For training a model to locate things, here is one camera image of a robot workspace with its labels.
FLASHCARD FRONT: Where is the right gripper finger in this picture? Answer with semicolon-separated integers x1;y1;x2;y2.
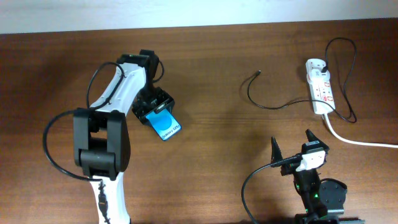
305;129;328;149
271;137;283;167

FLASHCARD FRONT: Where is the blue Galaxy smartphone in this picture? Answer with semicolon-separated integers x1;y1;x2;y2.
146;110;182;141

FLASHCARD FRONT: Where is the black USB charging cable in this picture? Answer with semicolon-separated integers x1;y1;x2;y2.
247;37;358;124

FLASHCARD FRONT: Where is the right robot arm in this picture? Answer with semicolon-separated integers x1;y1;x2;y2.
271;129;366;224

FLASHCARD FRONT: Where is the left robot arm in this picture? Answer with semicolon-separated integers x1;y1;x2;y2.
73;50;182;223

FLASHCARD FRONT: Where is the white USB charger adapter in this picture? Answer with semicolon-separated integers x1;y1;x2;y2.
307;69;330;85

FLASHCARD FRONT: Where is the white power strip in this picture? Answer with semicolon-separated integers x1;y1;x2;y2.
305;58;335;115

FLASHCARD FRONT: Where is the white power strip cord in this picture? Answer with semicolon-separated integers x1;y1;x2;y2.
322;113;398;149

